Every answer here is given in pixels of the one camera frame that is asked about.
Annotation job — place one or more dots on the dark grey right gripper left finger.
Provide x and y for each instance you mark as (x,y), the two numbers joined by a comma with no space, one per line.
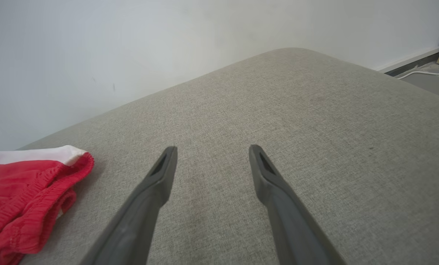
(138,221)

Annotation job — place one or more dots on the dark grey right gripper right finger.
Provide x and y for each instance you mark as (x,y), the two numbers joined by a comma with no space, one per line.
(293,224)

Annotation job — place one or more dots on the red shorts with white stripe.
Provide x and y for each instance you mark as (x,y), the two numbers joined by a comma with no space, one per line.
(17,198)

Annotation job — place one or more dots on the grey fabric sofa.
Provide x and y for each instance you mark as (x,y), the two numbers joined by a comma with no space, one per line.
(278,110)

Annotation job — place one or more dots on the white grey baseboard strip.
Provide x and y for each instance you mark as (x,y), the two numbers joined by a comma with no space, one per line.
(411,63)

